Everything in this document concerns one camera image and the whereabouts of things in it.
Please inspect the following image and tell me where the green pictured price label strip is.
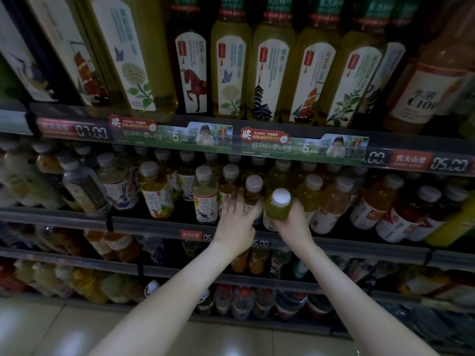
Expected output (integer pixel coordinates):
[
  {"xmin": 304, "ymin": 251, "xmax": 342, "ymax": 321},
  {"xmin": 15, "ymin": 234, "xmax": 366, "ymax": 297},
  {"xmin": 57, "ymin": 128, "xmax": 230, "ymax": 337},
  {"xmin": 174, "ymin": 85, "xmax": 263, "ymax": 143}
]
[{"xmin": 35, "ymin": 114, "xmax": 475, "ymax": 176}]

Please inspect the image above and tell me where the yellow tea bottle leaf label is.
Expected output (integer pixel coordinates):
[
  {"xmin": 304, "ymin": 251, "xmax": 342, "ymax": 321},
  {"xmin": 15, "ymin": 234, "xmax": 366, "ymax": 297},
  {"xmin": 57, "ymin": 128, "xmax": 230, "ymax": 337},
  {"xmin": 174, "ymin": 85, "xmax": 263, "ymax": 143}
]
[{"xmin": 316, "ymin": 0, "xmax": 387, "ymax": 128}]

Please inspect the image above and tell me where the yellow tea bottle ship label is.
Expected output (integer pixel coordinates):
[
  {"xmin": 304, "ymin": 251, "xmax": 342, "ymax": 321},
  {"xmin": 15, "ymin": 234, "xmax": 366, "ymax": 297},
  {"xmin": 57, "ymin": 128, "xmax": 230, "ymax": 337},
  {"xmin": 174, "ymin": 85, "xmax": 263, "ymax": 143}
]
[{"xmin": 281, "ymin": 0, "xmax": 343, "ymax": 126}]

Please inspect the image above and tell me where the person's right forearm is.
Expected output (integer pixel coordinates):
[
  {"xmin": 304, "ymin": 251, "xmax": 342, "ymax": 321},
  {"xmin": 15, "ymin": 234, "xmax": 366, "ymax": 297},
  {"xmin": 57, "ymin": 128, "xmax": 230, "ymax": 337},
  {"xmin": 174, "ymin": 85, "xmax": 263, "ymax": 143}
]
[{"xmin": 296, "ymin": 242, "xmax": 440, "ymax": 356}]

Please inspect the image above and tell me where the row of red yellow bottles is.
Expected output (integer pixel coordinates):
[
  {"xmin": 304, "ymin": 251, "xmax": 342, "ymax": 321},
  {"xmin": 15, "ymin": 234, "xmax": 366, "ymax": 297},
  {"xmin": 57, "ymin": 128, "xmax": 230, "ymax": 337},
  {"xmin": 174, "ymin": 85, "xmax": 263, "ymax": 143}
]
[{"xmin": 0, "ymin": 258, "xmax": 146, "ymax": 305}]

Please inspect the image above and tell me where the person's right hand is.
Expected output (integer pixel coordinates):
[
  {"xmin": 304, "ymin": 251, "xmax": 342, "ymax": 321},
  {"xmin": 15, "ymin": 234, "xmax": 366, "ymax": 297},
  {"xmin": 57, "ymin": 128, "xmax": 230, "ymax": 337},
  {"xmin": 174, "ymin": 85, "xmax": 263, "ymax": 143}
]
[{"xmin": 273, "ymin": 199, "xmax": 317, "ymax": 255}]

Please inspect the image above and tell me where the yellow-green bottle arrow label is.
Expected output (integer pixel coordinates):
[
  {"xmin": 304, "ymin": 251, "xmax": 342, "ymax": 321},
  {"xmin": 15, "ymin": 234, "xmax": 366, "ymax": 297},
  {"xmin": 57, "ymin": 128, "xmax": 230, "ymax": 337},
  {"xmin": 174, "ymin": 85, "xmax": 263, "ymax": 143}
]
[{"xmin": 262, "ymin": 188, "xmax": 292, "ymax": 232}]

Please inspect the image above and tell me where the short red black price strip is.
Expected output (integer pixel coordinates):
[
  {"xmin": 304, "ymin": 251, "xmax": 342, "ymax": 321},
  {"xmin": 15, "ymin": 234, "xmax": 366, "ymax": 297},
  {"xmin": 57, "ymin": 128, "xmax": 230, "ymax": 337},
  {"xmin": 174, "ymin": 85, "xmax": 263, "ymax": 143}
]
[{"xmin": 180, "ymin": 228, "xmax": 271, "ymax": 249}]

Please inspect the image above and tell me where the person's left hand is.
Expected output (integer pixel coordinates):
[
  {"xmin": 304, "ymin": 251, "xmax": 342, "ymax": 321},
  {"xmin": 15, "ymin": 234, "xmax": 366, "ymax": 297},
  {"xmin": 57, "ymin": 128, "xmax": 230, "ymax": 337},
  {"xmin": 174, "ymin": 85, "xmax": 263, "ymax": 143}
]
[{"xmin": 211, "ymin": 188, "xmax": 265, "ymax": 259}]

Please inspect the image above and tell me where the row of tea juice bottles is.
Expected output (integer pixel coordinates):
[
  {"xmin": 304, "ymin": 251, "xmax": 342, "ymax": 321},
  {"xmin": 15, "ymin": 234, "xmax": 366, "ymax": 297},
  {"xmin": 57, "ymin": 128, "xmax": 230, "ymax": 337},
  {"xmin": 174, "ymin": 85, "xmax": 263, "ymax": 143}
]
[{"xmin": 95, "ymin": 146, "xmax": 475, "ymax": 250}]

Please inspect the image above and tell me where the pink juice bottle white cap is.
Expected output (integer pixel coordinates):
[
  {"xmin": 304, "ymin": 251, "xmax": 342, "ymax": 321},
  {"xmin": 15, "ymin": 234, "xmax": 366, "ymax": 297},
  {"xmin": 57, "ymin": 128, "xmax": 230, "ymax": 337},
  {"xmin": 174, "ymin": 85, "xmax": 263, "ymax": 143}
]
[{"xmin": 383, "ymin": 0, "xmax": 475, "ymax": 134}]

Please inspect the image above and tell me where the person's left forearm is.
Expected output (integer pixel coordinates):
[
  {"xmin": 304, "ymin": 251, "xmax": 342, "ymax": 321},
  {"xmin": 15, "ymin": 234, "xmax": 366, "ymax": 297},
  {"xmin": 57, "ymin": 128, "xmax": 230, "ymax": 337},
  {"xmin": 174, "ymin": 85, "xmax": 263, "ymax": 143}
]
[{"xmin": 89, "ymin": 244, "xmax": 238, "ymax": 356}]

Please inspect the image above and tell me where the brown tea bottle horse label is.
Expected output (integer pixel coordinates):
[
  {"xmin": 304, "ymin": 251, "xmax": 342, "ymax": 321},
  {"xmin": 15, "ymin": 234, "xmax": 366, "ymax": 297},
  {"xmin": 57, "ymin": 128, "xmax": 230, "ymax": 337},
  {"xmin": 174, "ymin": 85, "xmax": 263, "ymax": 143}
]
[{"xmin": 170, "ymin": 0, "xmax": 209, "ymax": 116}]

